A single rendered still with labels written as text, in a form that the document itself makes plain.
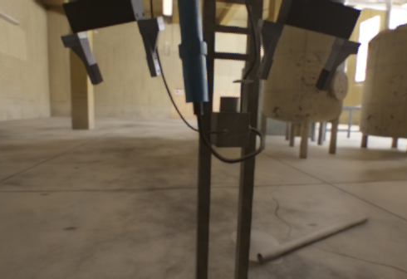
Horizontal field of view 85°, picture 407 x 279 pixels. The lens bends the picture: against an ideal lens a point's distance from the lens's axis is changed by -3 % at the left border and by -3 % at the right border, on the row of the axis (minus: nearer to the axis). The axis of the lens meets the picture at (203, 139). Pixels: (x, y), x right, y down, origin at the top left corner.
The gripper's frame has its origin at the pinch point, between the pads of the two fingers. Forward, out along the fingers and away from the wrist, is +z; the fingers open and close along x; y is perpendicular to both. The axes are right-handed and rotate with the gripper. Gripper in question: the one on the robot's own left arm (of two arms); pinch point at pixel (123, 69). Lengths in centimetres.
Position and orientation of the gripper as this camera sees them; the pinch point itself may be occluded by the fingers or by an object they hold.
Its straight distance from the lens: 51.2
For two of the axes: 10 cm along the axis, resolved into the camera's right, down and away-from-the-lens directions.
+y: 1.3, -5.1, 8.5
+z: 1.5, 8.6, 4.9
